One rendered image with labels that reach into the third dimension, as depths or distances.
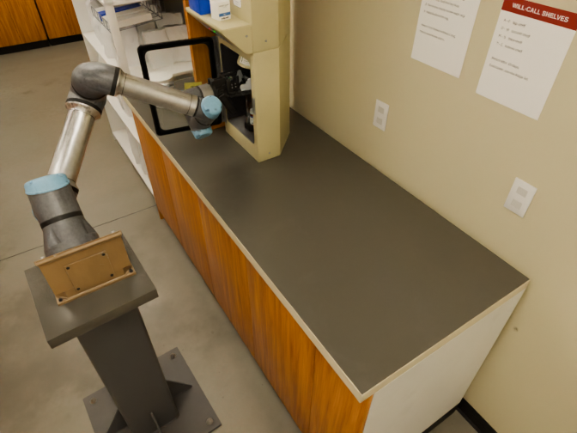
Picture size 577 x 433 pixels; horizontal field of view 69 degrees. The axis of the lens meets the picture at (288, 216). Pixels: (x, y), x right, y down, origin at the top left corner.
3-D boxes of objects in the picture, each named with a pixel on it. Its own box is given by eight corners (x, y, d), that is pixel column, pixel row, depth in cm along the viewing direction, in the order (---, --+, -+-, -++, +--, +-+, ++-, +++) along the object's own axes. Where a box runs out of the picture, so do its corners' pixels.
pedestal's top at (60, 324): (51, 349, 120) (46, 341, 117) (28, 278, 139) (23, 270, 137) (159, 296, 134) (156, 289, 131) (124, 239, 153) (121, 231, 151)
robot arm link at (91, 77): (75, 43, 130) (226, 93, 152) (75, 60, 140) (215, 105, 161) (68, 76, 127) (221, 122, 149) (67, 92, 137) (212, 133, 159)
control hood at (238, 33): (214, 29, 173) (211, 3, 166) (253, 53, 152) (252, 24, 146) (188, 33, 168) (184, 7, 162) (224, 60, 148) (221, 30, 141)
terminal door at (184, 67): (222, 124, 199) (212, 35, 173) (156, 137, 190) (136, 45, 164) (221, 123, 200) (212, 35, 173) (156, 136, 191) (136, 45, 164)
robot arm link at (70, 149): (24, 216, 125) (75, 58, 140) (27, 223, 138) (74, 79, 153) (69, 226, 131) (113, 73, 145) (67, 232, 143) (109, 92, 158)
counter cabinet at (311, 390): (244, 186, 326) (233, 72, 266) (453, 411, 196) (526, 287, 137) (160, 217, 298) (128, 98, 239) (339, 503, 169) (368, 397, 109)
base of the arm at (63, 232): (49, 255, 114) (34, 222, 114) (45, 261, 127) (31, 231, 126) (105, 235, 123) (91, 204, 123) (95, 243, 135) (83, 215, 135)
